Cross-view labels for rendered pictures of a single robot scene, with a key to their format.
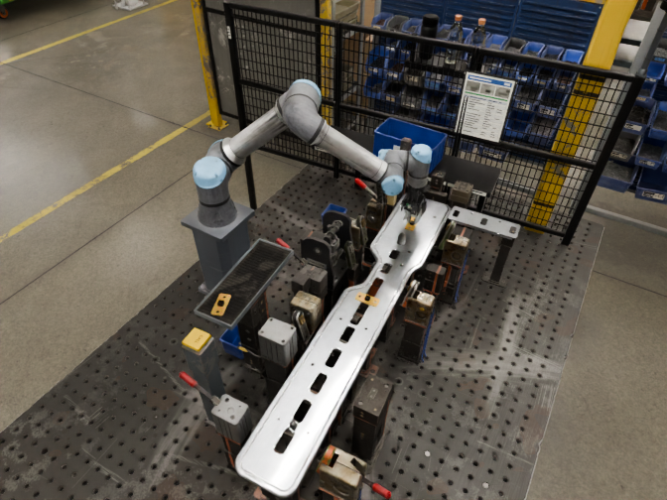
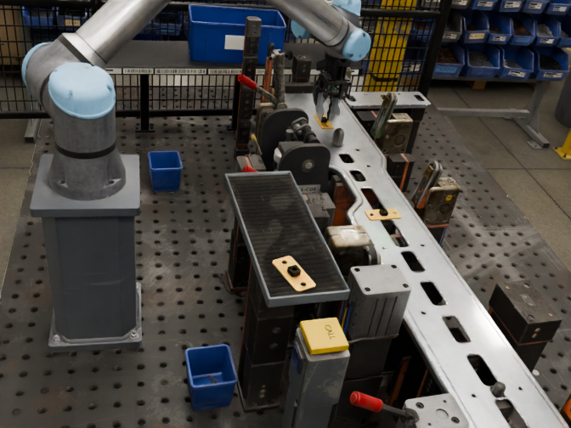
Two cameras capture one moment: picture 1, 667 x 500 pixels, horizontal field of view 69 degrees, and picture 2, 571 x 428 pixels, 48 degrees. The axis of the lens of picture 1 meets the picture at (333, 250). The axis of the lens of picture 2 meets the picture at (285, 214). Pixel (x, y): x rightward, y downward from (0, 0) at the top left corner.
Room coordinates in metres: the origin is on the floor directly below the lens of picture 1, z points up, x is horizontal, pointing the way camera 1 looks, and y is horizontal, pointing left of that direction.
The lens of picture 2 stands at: (0.43, 0.95, 1.85)
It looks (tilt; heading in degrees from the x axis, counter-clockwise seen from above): 35 degrees down; 314
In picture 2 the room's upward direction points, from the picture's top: 8 degrees clockwise
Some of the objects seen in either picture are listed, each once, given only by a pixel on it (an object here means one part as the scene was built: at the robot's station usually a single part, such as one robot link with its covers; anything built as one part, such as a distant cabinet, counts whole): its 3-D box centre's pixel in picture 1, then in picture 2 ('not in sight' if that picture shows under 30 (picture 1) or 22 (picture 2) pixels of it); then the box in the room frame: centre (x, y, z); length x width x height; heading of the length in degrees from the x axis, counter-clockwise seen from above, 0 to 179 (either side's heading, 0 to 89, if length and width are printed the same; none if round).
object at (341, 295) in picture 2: (246, 280); (279, 229); (1.09, 0.28, 1.16); 0.37 x 0.14 x 0.02; 154
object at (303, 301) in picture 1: (308, 335); (336, 301); (1.07, 0.09, 0.89); 0.13 x 0.11 x 0.38; 64
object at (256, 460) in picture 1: (366, 305); (388, 221); (1.13, -0.12, 1.00); 1.38 x 0.22 x 0.02; 154
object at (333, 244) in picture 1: (328, 273); (286, 214); (1.33, 0.02, 0.94); 0.18 x 0.13 x 0.49; 154
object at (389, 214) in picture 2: (367, 298); (383, 212); (1.15, -0.12, 1.01); 0.08 x 0.04 x 0.01; 64
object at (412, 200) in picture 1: (414, 196); (335, 75); (1.54, -0.31, 1.16); 0.09 x 0.08 x 0.12; 154
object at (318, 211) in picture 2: (302, 314); (302, 280); (1.16, 0.11, 0.90); 0.05 x 0.05 x 0.40; 64
